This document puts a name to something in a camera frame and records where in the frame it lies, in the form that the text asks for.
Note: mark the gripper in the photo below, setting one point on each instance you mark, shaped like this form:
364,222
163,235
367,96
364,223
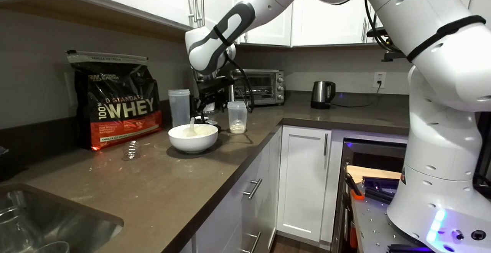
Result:
215,86

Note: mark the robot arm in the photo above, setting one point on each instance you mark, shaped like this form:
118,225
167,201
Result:
433,91

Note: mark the tall clear shaker bottle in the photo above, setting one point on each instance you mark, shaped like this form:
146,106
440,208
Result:
179,109

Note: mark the short clear shaker bottle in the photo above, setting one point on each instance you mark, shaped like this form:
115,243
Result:
237,118

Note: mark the white plastic spoon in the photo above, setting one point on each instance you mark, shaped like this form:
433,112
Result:
191,127

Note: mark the white bowl of powder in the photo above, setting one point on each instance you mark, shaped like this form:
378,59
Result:
193,139

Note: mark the silver toaster oven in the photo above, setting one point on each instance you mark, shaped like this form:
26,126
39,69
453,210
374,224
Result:
264,87

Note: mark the black protein powder bag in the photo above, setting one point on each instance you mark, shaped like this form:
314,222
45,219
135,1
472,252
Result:
119,103

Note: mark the white drawer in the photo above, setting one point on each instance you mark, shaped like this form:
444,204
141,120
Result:
238,203
234,241

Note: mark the black electric kettle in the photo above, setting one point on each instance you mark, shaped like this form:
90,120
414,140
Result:
321,95

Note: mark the white lower cabinet door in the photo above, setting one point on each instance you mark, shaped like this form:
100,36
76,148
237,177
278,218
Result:
303,184

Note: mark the built-in beverage cooler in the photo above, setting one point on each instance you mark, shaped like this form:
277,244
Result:
368,155

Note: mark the black and orange clamp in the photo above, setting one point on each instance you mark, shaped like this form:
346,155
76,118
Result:
355,189

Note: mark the wooden board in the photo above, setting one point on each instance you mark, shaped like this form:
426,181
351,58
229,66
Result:
368,172

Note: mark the steel sink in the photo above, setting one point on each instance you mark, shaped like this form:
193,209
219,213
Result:
76,222

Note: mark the black metal bars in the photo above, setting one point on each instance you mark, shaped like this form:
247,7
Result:
379,189

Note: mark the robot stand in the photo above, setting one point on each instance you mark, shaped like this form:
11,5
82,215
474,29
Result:
370,222

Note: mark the clear glass jug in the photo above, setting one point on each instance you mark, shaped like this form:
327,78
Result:
19,230

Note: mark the white wall socket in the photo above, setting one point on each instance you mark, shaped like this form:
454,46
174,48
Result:
379,79

